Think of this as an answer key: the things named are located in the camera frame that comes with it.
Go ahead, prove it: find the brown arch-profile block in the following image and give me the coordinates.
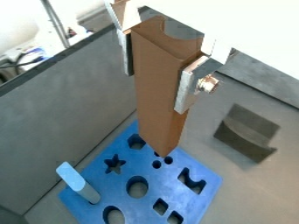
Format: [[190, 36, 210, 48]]
[[130, 16, 201, 157]]

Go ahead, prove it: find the light blue oblong peg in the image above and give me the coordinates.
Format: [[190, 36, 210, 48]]
[[56, 162, 100, 204]]

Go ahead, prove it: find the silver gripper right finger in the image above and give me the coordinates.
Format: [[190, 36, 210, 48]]
[[173, 38, 230, 114]]

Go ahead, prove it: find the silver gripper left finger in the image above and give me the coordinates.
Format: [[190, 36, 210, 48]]
[[104, 0, 141, 76]]

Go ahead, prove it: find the blue shape-sorting board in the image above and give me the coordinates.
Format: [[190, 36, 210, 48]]
[[58, 122, 221, 224]]

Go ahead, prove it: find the dark grey curved holder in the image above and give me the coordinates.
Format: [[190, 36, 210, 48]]
[[213, 104, 280, 163]]

